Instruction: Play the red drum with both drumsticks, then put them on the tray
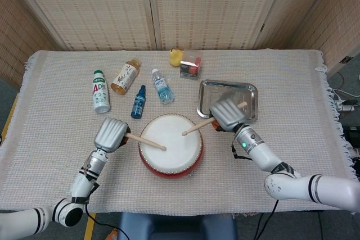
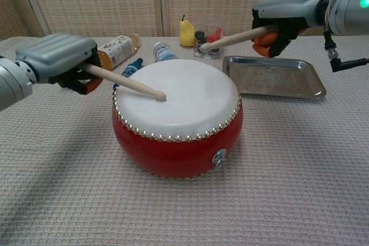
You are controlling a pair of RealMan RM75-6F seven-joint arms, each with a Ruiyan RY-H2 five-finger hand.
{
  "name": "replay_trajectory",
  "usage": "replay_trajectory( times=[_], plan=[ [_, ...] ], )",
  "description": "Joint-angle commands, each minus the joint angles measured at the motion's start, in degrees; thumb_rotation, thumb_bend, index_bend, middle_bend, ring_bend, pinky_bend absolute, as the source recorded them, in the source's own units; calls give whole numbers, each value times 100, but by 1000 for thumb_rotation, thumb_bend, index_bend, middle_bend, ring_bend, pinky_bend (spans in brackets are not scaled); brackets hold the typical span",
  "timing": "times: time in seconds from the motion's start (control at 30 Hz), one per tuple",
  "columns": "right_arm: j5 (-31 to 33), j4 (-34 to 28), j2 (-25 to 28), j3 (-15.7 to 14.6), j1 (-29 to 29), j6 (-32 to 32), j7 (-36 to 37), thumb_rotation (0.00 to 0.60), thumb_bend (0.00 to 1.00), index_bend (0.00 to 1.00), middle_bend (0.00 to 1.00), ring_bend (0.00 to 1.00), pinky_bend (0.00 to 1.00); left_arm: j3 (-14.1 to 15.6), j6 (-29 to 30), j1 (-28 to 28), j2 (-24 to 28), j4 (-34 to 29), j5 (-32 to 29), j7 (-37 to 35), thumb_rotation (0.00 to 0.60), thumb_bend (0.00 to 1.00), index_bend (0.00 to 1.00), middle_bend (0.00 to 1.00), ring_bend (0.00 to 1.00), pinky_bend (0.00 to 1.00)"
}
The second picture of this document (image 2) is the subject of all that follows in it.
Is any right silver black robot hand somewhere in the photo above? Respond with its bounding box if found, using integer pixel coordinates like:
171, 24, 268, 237
251, 0, 332, 58

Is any wooden drumstick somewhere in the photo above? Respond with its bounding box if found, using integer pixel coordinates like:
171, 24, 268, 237
201, 25, 273, 51
83, 62, 167, 102

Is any clear box of coffee capsules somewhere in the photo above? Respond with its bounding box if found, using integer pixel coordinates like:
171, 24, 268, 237
193, 27, 225, 59

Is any woven bamboo folding screen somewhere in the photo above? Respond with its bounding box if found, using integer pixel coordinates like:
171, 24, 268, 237
0, 0, 369, 41

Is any rectangular stainless steel tray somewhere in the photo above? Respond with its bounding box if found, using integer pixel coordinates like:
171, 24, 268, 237
221, 55, 327, 99

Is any red drum with white skin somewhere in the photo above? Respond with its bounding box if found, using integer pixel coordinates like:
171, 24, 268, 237
111, 59, 242, 179

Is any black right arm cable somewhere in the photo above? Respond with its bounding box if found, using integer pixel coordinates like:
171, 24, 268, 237
322, 25, 369, 73

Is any small blue spray bottle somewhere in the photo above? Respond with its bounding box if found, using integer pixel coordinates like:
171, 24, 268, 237
112, 57, 144, 90

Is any clear water bottle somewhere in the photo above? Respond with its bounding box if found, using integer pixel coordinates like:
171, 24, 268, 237
153, 41, 179, 63

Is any yellow toy pear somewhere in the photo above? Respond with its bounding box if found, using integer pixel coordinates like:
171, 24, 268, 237
179, 14, 197, 47

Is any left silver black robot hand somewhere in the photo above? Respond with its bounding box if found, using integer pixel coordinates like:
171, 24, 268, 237
14, 33, 103, 96

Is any amber tea bottle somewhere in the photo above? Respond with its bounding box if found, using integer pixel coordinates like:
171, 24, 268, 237
96, 33, 141, 71

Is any beige woven tablecloth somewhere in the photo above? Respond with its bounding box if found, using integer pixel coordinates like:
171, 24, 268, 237
0, 35, 369, 246

